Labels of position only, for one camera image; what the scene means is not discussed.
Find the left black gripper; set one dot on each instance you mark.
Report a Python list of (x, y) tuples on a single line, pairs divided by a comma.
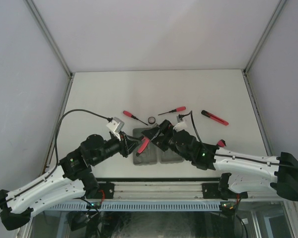
[(125, 144)]

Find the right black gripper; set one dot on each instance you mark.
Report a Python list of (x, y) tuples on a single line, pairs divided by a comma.
[(166, 128)]

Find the grey plastic tool case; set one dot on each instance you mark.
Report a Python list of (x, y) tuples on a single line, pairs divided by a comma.
[(152, 155)]

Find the red-handled screwdriver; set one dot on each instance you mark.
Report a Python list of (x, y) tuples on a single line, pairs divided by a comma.
[(129, 114), (178, 109)]

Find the red black pliers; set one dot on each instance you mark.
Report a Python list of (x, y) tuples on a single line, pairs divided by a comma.
[(145, 143)]

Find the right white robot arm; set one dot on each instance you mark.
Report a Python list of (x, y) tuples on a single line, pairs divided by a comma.
[(240, 173)]

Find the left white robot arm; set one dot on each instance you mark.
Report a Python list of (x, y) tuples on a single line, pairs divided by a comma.
[(71, 178)]

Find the black electrical tape roll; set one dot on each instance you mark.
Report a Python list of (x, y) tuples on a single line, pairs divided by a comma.
[(151, 120)]

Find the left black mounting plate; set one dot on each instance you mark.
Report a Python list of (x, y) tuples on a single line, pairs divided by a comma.
[(103, 191)]

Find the black mounting plate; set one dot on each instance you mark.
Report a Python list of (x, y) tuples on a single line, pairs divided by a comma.
[(212, 191), (103, 191)]

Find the red black utility knife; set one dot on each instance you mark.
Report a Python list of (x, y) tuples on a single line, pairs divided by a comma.
[(215, 118)]

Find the red black bit holder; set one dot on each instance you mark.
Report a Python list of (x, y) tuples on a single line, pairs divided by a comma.
[(221, 143)]

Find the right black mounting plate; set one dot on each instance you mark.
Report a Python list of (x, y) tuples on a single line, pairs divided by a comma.
[(212, 191)]

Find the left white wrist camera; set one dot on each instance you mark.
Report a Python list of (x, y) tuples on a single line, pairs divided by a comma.
[(115, 126)]

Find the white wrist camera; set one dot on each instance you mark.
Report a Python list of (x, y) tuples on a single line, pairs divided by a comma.
[(115, 126), (181, 124)]

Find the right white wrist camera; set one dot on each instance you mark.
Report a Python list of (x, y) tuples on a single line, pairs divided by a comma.
[(181, 124)]

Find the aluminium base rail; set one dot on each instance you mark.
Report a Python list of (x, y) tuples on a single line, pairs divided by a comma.
[(159, 189)]

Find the blue slotted cable duct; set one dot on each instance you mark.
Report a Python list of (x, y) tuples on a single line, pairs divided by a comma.
[(138, 206)]

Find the left aluminium frame post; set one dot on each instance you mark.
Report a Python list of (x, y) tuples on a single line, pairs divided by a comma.
[(44, 29)]

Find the aluminium frame post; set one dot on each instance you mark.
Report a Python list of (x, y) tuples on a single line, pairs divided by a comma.
[(246, 71), (44, 29)]

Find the right aluminium frame post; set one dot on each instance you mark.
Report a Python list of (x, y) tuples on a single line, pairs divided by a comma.
[(246, 71)]

